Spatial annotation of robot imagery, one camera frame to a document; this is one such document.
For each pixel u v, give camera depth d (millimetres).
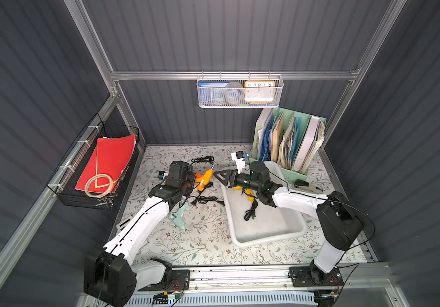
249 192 728
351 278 738
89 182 681
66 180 616
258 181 680
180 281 733
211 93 841
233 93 908
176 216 889
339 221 475
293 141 932
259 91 888
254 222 888
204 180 793
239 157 753
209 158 1118
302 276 727
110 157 727
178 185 607
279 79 889
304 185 977
